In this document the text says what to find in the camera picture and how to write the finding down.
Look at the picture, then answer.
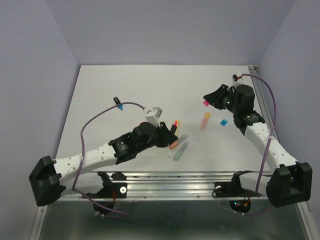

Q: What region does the aluminium front rail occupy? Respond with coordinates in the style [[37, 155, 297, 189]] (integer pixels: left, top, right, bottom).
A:
[[41, 171, 276, 202]]

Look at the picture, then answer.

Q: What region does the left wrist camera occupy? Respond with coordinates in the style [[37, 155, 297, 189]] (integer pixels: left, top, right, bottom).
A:
[[145, 107, 163, 127]]

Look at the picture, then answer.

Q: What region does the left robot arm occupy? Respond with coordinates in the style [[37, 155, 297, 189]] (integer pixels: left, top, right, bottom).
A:
[[28, 122, 178, 207]]

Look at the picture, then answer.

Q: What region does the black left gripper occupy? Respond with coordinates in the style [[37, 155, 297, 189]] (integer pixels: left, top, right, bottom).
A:
[[136, 121, 177, 153]]

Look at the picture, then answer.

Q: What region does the pastel yellow highlighter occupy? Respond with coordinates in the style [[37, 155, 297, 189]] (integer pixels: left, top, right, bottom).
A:
[[174, 119, 180, 137]]

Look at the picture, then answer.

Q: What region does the aluminium right side rail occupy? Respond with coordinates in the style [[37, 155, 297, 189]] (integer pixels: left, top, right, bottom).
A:
[[247, 65, 286, 161]]

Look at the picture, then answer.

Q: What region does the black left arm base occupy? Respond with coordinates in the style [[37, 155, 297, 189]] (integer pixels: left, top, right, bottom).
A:
[[82, 171, 128, 199]]

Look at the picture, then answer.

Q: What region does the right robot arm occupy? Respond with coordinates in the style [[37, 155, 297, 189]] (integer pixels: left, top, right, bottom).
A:
[[203, 84, 313, 208]]

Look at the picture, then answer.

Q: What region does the blue pen cap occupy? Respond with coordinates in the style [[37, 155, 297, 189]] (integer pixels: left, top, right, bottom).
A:
[[220, 119, 228, 126]]

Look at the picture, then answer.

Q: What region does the black highlighter blue tip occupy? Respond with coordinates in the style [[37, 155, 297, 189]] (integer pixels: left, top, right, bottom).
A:
[[113, 97, 123, 111]]

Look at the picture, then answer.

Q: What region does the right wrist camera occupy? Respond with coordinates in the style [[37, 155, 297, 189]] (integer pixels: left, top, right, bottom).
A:
[[231, 73, 243, 88]]

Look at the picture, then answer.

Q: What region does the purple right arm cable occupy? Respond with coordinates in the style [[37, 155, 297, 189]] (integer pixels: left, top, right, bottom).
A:
[[233, 73, 276, 216]]

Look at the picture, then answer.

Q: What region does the pastel pink orange highlighter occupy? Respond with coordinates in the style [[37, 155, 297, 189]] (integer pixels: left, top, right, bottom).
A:
[[199, 112, 211, 131]]

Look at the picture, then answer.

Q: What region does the pastel green highlighter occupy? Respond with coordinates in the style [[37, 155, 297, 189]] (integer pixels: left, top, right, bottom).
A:
[[173, 140, 189, 161]]

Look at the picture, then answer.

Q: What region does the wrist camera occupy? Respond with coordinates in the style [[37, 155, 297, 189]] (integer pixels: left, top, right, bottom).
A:
[[145, 107, 163, 127], [231, 73, 243, 88]]

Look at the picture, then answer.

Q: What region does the aluminium rail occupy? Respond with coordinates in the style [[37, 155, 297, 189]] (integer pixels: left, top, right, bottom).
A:
[[247, 65, 286, 161], [41, 171, 276, 202]]

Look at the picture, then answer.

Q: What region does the black highlighter pink tip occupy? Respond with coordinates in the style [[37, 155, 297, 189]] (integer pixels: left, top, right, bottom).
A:
[[170, 121, 176, 134]]

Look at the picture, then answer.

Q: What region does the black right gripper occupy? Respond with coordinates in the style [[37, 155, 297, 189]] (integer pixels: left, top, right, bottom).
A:
[[204, 83, 240, 114]]

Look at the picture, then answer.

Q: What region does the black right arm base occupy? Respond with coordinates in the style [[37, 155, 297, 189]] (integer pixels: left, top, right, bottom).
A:
[[212, 181, 263, 199]]

